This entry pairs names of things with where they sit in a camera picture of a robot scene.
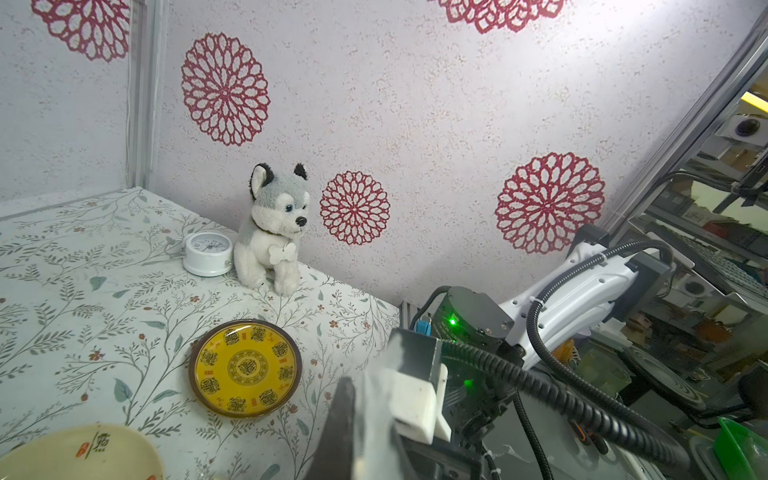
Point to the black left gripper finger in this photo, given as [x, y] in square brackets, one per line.
[358, 441]

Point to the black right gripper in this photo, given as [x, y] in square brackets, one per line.
[472, 403]

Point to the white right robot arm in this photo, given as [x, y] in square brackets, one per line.
[476, 358]

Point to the yellow patterned plate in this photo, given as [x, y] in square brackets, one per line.
[245, 368]

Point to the grey husky plush dog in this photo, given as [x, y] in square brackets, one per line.
[269, 236]

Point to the small white round timer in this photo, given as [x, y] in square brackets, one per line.
[207, 254]

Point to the cream round plate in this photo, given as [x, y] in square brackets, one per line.
[96, 451]

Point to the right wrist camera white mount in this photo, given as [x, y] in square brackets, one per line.
[417, 396]

